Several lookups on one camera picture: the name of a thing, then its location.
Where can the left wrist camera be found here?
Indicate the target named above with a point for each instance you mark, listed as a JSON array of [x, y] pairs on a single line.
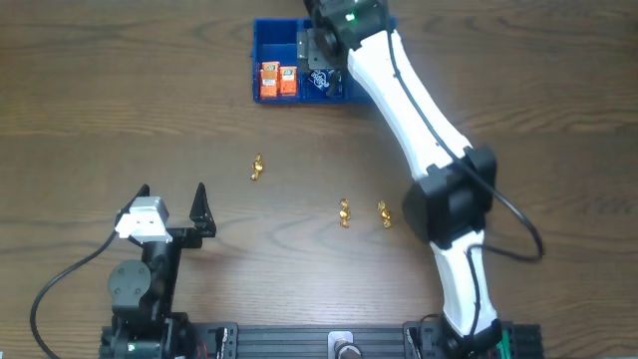
[[142, 219]]

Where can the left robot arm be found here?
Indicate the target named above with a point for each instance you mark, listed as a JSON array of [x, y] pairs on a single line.
[[129, 284]]

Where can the mounting rail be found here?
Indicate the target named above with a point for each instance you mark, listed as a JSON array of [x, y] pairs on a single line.
[[289, 341]]

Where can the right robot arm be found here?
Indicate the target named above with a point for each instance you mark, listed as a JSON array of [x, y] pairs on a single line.
[[399, 100]]

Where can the blue candy pack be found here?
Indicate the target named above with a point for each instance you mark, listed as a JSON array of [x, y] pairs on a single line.
[[318, 81]]

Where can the blue tray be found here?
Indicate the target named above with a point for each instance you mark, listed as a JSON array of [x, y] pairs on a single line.
[[279, 37]]

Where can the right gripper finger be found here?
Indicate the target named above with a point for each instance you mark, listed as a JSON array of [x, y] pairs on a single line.
[[334, 84]]

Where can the gold candy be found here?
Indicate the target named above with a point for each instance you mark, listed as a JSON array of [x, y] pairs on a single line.
[[345, 213], [384, 214], [257, 165]]

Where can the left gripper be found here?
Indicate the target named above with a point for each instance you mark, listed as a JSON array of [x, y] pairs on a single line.
[[185, 238]]

